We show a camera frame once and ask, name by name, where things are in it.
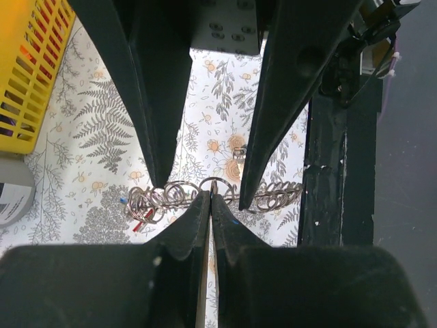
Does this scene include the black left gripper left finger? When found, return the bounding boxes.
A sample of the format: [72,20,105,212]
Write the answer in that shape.
[1,191,210,327]

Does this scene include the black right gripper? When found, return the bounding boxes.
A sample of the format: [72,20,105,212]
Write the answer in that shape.
[70,0,361,210]

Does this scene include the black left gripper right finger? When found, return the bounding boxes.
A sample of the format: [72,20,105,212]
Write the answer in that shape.
[211,195,427,327]

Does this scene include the metal disc with keyrings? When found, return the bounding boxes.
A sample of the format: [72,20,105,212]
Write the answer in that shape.
[123,177,304,225]

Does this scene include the key with red tag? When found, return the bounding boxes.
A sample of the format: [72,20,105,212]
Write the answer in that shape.
[132,208,154,232]

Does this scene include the floral tablecloth mat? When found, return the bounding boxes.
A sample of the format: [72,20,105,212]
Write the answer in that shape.
[0,16,310,328]

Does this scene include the grey paper-wrapped roll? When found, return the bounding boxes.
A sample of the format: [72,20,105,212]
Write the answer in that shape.
[0,156,36,228]

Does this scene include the yellow plastic basket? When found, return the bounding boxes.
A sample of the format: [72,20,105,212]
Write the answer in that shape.
[1,0,75,154]

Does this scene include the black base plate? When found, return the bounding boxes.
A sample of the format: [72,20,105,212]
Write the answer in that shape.
[297,78,383,246]

